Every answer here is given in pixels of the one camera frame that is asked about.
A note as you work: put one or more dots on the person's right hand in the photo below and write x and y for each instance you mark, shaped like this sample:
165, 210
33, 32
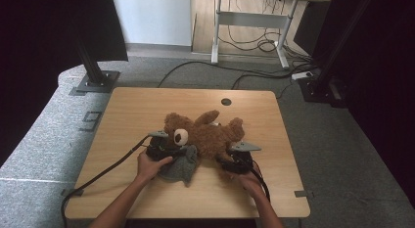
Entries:
253, 185

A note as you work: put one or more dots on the grey flat bracket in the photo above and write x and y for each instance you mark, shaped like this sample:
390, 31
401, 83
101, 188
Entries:
303, 193
76, 192

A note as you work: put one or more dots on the brown teddy bear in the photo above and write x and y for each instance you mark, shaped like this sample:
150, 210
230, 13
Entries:
208, 140

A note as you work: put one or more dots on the grey cloth garment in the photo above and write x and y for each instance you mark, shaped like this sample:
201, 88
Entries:
179, 171

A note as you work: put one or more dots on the white power strip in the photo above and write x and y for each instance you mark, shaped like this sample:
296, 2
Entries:
301, 75

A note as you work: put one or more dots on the round table grommet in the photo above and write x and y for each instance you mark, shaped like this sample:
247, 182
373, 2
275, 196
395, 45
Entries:
226, 101

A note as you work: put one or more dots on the black stand base left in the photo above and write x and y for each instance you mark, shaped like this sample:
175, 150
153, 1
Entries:
94, 81

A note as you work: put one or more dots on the white desk frame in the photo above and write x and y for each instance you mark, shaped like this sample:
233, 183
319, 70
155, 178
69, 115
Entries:
251, 19

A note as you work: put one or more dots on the black stand with black base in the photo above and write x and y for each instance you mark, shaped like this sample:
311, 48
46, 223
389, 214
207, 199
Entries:
321, 87

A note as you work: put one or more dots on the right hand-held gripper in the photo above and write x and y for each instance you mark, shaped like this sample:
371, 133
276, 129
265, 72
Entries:
239, 161

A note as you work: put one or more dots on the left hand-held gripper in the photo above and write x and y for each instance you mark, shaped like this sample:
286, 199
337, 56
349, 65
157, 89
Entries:
161, 149

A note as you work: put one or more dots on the person's left hand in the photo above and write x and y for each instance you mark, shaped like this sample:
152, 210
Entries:
148, 167

